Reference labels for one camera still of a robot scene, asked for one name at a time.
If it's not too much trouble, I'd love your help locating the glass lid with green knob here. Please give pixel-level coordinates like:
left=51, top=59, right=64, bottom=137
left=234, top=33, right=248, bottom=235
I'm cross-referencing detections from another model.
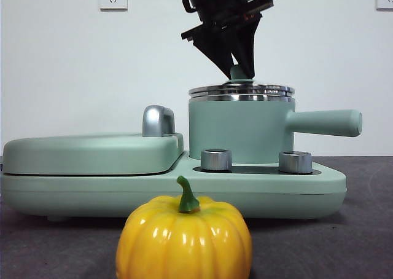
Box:
left=188, top=64, right=295, bottom=102

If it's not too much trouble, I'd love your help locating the yellow pumpkin with green stem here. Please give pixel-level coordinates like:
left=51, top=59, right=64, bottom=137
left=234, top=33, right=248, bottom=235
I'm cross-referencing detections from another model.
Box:
left=115, top=176, right=253, bottom=279

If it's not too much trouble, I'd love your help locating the silver control knob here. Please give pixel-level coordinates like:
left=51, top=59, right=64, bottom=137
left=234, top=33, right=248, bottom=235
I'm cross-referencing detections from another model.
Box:
left=278, top=151, right=313, bottom=174
left=200, top=149, right=233, bottom=173

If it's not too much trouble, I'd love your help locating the green cooking appliance base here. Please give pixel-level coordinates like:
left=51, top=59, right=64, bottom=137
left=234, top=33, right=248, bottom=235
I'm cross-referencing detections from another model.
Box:
left=1, top=155, right=348, bottom=223

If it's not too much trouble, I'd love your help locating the green steamer pot with handle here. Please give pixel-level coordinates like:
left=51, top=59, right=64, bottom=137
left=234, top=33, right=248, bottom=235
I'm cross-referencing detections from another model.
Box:
left=188, top=96, right=363, bottom=166

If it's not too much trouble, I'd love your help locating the green hinged cover silver handle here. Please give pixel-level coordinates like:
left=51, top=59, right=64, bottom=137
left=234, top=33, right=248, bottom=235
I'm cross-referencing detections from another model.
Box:
left=2, top=105, right=185, bottom=177

